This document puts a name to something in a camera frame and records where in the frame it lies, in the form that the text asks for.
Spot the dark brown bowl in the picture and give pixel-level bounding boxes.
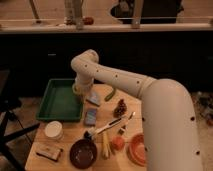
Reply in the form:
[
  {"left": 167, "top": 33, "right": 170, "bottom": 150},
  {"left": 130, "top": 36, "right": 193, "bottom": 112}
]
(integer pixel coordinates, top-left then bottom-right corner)
[{"left": 69, "top": 139, "right": 97, "bottom": 169}]

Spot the grey blue wedge object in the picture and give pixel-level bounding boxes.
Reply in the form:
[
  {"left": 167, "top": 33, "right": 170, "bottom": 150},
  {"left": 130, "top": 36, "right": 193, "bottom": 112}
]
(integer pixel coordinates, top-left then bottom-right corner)
[{"left": 86, "top": 91, "right": 100, "bottom": 106}]

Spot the yellow-green cup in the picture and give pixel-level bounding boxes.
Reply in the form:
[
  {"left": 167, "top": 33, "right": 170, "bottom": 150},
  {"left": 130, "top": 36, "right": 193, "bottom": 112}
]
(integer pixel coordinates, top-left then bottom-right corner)
[{"left": 72, "top": 84, "right": 84, "bottom": 102}]

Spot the red object on counter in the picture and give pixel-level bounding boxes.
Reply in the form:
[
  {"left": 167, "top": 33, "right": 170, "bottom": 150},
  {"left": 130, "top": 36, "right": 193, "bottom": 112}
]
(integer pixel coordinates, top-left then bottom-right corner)
[{"left": 83, "top": 17, "right": 94, "bottom": 25}]

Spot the orange plate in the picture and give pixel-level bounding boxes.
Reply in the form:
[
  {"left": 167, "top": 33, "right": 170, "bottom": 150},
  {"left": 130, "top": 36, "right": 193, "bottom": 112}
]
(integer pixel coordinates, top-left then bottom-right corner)
[{"left": 128, "top": 133, "right": 146, "bottom": 167}]

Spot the orange fruit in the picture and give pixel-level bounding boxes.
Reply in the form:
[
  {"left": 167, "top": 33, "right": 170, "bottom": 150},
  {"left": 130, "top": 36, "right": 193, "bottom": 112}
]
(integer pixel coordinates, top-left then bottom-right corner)
[{"left": 111, "top": 136, "right": 125, "bottom": 151}]

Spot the green cucumber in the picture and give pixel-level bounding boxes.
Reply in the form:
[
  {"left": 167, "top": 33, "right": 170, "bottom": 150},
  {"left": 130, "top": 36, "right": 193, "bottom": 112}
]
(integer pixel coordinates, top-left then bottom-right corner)
[{"left": 104, "top": 88, "right": 116, "bottom": 102}]

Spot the small paint brush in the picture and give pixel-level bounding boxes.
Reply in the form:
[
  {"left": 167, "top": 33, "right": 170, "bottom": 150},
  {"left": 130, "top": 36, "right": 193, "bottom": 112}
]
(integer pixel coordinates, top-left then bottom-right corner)
[{"left": 118, "top": 112, "right": 136, "bottom": 135}]

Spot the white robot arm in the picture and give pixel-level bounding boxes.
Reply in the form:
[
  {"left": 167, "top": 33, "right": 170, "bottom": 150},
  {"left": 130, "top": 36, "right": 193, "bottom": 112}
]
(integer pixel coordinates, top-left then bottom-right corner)
[{"left": 71, "top": 49, "right": 203, "bottom": 171}]

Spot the black chair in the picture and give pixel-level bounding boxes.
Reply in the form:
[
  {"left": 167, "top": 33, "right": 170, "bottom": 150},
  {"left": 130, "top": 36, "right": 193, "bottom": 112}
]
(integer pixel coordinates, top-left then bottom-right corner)
[{"left": 0, "top": 70, "right": 40, "bottom": 171}]

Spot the white round container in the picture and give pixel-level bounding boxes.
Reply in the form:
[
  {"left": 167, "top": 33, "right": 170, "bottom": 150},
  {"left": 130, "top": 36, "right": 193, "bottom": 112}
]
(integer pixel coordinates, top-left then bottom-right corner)
[{"left": 44, "top": 121, "right": 63, "bottom": 140}]

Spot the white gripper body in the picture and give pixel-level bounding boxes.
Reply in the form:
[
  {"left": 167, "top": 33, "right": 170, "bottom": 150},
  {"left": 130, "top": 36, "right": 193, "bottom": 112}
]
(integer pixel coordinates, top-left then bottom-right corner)
[{"left": 74, "top": 77, "right": 94, "bottom": 95}]

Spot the green plastic tray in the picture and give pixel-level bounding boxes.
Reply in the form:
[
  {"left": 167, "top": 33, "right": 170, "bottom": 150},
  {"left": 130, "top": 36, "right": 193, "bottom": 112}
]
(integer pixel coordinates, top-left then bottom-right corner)
[{"left": 36, "top": 78, "right": 83, "bottom": 122}]

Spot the blue sponge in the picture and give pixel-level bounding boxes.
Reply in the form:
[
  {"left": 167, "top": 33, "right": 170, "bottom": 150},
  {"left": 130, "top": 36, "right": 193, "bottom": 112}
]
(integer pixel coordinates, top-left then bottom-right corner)
[{"left": 84, "top": 108, "right": 97, "bottom": 126}]

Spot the yellow corn cob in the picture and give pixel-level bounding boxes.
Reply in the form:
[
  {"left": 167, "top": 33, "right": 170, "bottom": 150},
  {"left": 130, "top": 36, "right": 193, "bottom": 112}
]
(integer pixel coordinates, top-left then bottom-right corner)
[{"left": 102, "top": 131, "right": 110, "bottom": 159}]

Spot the brown pine cone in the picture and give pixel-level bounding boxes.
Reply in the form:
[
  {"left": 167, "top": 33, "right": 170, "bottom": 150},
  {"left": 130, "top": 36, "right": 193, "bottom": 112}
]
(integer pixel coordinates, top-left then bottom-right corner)
[{"left": 113, "top": 99, "right": 127, "bottom": 117}]

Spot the wooden block with label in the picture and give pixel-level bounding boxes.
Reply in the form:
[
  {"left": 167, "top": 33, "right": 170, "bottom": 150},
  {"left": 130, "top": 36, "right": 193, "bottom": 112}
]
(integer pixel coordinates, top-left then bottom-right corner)
[{"left": 36, "top": 145, "right": 62, "bottom": 162}]

